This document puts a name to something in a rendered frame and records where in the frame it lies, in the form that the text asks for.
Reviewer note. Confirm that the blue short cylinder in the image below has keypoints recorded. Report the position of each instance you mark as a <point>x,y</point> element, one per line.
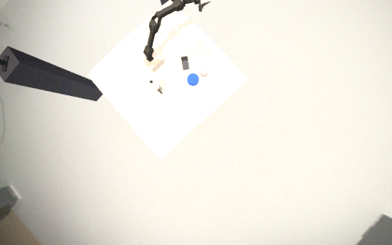
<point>192,79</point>

